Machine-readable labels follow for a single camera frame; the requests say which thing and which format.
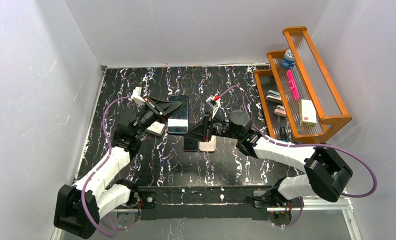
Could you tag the black phone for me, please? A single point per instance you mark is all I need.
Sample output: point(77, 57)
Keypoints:
point(177, 123)

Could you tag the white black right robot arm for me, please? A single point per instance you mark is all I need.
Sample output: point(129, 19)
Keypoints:
point(325, 173)

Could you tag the orange wooden tiered rack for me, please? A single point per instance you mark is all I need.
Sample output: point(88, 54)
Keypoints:
point(313, 83)

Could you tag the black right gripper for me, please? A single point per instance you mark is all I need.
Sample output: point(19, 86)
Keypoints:
point(208, 129)

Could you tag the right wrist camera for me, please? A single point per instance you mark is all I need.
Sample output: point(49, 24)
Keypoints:
point(213, 101)

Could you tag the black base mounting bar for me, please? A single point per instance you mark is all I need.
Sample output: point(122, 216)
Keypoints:
point(212, 202)

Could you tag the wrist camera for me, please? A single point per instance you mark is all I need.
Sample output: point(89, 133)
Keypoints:
point(136, 96)
point(213, 101)

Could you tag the teal grey stapler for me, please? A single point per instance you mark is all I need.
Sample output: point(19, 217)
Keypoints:
point(274, 96)

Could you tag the blue white bottle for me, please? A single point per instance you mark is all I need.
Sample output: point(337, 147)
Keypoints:
point(288, 60)

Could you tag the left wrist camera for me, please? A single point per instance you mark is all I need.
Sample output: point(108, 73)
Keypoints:
point(136, 96)

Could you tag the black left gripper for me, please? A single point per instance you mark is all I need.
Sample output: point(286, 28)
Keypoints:
point(154, 108)

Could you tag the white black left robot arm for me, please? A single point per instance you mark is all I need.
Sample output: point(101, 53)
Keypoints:
point(81, 206)

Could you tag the purple smartphone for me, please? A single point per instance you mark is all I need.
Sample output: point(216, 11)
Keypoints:
point(191, 144)

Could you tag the white box on rack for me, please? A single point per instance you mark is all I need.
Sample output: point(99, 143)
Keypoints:
point(308, 114)

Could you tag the black blue marker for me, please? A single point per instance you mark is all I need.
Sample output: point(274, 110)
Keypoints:
point(283, 134)

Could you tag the beige phone case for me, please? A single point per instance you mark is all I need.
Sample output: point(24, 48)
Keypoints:
point(209, 146)

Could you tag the pink highlighter pen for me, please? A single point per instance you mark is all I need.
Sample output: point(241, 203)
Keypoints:
point(292, 84)

